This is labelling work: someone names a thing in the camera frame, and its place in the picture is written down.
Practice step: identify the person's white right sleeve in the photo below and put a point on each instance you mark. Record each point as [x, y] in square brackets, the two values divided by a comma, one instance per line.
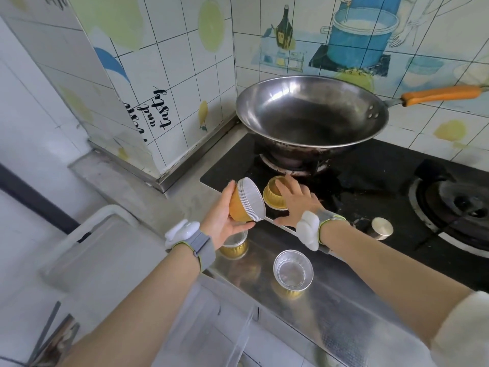
[466, 332]

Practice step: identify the person's right hand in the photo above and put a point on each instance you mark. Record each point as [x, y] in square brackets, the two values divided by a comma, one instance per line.
[303, 204]

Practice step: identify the person's left forearm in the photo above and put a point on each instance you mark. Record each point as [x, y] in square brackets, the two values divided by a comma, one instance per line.
[133, 321]

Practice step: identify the white left wrist tracker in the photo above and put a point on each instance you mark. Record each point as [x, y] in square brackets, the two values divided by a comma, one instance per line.
[181, 233]

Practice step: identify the uncovered black stove burner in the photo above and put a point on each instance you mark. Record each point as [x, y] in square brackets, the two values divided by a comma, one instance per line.
[458, 210]

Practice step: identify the white wrist tracker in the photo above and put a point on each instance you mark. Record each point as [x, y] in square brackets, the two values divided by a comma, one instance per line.
[181, 233]
[307, 231]

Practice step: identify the brass stove knob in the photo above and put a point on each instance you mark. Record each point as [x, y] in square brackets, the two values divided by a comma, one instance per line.
[381, 228]

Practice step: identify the person's left hand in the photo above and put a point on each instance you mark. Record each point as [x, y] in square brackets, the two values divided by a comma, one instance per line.
[217, 221]

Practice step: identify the stove burner under wok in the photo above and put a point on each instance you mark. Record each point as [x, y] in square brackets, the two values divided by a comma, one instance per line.
[290, 166]

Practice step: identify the white right wrist tracker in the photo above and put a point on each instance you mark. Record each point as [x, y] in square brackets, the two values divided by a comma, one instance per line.
[307, 231]

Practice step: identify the clear plastic storage box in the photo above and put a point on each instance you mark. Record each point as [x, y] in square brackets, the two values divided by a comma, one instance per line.
[214, 332]

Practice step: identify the person's right forearm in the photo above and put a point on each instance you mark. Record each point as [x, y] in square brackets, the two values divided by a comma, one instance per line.
[393, 286]

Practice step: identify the white box lid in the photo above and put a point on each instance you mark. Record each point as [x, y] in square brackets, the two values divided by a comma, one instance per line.
[103, 256]

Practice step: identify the black glass gas stove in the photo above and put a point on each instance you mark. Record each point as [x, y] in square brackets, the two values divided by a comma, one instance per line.
[382, 179]

